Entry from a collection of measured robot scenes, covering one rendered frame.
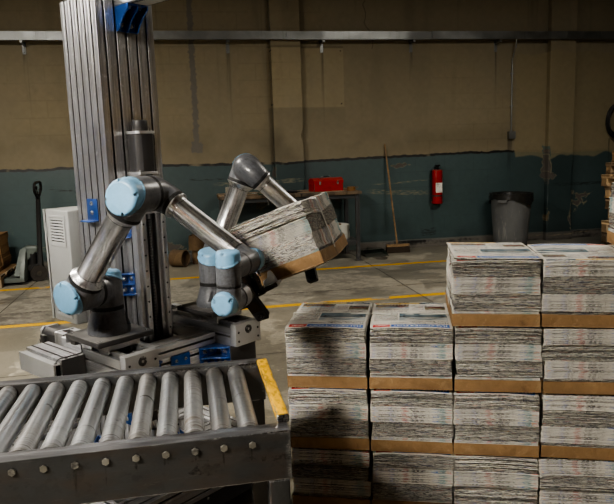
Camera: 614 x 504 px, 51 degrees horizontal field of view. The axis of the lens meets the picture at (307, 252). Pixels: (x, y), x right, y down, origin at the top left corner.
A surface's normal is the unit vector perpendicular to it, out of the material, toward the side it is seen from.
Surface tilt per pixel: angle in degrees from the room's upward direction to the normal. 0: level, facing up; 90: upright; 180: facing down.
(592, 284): 90
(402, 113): 90
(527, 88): 90
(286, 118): 90
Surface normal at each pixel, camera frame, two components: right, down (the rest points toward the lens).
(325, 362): -0.16, 0.17
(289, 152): 0.18, 0.15
